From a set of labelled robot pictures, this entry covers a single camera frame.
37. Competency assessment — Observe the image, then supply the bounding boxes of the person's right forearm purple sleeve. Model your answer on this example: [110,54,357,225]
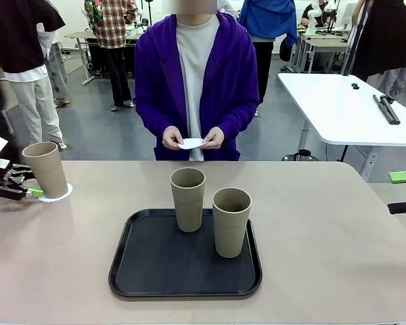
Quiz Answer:
[135,103,172,143]

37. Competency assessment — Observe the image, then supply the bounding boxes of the white scalloped paper coaster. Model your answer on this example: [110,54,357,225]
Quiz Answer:
[177,137,210,151]
[37,182,74,204]

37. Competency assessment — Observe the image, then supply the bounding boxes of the person in purple hoodie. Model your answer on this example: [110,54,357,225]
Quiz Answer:
[134,12,261,162]

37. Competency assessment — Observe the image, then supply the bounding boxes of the person in plaid shirt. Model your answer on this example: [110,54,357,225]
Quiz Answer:
[84,0,139,112]

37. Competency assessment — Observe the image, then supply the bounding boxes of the black plastic tray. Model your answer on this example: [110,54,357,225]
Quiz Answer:
[108,208,264,299]

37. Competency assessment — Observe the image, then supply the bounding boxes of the person's left forearm purple sleeve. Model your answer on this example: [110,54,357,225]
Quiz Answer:
[216,103,260,143]

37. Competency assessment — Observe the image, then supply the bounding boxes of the person in grey trousers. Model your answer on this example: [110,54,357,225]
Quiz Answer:
[37,20,72,108]

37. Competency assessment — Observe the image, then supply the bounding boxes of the black folded tripod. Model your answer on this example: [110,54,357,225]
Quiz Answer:
[373,94,401,125]

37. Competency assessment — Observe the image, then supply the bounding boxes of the tall beige cup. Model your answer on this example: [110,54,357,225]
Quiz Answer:
[212,188,253,259]
[22,141,69,200]
[170,167,207,233]

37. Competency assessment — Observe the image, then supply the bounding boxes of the white side table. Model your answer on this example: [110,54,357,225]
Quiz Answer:
[277,72,406,177]

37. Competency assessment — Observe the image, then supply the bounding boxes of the black kettle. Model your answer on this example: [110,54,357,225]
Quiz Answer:
[282,148,321,162]

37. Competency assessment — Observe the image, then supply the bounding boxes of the person black tee white trousers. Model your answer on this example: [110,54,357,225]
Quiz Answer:
[0,0,67,146]

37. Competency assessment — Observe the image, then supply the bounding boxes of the person in black shirt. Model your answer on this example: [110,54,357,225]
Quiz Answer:
[300,0,325,28]

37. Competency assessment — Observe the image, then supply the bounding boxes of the black hanging bag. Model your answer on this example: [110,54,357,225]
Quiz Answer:
[279,35,294,62]

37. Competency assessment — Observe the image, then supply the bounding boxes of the person's right hand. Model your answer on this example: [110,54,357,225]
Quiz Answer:
[162,126,184,151]

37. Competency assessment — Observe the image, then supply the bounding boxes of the person's left hand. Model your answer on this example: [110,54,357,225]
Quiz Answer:
[201,127,225,150]

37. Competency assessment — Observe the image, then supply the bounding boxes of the black slanted stand pole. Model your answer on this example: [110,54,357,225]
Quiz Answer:
[341,0,373,75]

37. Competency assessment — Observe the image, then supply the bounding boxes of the grey background desk row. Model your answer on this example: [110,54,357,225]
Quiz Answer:
[289,28,350,74]

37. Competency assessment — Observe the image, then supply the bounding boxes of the person in black coat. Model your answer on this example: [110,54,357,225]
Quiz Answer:
[353,0,406,101]

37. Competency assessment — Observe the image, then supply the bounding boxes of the person in blue jacket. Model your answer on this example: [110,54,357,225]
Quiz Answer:
[238,0,298,116]

